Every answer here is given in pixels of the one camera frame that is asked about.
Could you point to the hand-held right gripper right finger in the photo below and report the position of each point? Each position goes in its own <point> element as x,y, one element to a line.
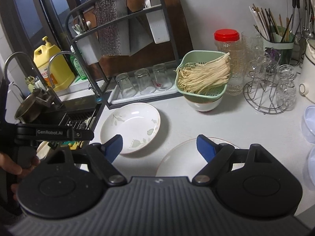
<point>205,148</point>

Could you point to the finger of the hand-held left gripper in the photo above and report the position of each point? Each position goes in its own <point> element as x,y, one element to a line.
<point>85,135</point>

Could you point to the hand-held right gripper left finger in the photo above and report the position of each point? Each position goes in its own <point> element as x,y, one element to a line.
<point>114,148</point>

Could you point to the white red rim plate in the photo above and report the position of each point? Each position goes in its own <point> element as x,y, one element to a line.
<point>179,159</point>

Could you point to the white leaf print plate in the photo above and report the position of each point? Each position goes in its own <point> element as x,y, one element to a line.
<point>135,123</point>

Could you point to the person's left hand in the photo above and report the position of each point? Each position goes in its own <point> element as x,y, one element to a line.
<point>8,163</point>

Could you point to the black sink drain rack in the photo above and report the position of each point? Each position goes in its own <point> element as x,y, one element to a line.
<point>73,119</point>

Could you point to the small steel pot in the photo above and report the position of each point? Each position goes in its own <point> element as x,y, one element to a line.
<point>29,108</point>

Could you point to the white ceramic bowl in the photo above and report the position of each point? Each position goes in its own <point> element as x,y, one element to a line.
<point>204,104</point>

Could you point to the pale green small bottle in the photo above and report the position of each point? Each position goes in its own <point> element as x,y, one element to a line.
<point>30,83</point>

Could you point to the white drip tray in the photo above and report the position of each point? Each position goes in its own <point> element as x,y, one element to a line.
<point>147,97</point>

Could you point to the large steel faucet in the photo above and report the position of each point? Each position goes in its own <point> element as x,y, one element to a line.
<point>35,70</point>

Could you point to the clear drinking glass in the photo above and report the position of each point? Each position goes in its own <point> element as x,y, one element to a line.
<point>126,86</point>
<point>162,77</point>
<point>145,82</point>

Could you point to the green soap bottle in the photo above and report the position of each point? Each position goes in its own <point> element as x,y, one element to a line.
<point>80,68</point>

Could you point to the slim steel faucet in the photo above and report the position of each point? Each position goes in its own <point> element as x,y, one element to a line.
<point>85,66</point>

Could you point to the yellow detergent bottle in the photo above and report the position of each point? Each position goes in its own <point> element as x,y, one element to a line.
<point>53,68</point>

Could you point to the pale dried noodle strips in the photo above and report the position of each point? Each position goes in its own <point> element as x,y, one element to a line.
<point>206,75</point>

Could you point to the white short utensil holder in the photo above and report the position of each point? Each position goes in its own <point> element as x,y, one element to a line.
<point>86,49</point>

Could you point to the green plastic colander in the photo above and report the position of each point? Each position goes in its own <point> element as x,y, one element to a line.
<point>189,59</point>

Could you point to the clear textured glass cup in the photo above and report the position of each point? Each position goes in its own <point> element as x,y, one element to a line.
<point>257,66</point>
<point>286,88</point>
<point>272,59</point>

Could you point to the textured metal board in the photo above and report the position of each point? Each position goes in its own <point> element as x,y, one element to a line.
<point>109,27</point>

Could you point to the tall textured glass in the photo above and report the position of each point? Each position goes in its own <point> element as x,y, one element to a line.
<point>252,44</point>

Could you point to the red lid glass jar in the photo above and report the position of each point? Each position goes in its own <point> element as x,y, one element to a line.
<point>226,35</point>

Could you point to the black metal dish rack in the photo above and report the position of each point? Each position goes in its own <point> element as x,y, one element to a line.
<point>172,36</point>

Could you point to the dark window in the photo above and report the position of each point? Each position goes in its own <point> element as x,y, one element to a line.
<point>37,9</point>

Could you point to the green chopstick holder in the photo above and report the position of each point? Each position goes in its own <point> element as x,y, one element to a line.
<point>280,48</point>

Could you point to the white tall utensil holder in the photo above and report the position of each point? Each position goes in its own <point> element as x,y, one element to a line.
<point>158,27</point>

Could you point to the brown wooden cutting board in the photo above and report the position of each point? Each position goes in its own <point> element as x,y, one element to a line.
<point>182,17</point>

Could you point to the bundle of chopsticks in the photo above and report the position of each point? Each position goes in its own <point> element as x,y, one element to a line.
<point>264,22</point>

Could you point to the row of hanging metal utensils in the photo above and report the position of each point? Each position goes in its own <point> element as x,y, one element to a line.
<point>306,9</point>

